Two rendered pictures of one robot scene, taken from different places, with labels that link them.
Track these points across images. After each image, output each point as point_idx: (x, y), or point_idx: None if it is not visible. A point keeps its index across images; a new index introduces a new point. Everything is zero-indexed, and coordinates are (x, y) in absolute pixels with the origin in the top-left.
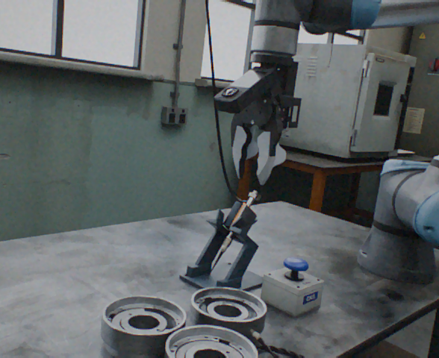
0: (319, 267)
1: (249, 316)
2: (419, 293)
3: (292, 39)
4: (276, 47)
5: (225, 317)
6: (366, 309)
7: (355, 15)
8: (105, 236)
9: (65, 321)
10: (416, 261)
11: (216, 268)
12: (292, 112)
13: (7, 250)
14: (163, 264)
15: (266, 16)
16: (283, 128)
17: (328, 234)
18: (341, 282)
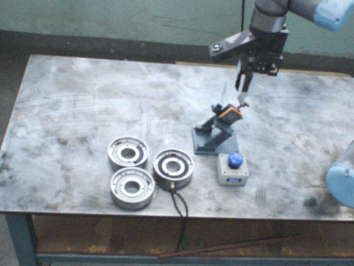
0: (293, 158)
1: (179, 175)
2: (333, 210)
3: (271, 23)
4: (257, 25)
5: (166, 169)
6: (271, 202)
7: (317, 23)
8: (189, 76)
9: (111, 132)
10: None
11: (219, 131)
12: (270, 66)
13: (130, 70)
14: (195, 113)
15: (257, 2)
16: (264, 73)
17: None
18: (289, 176)
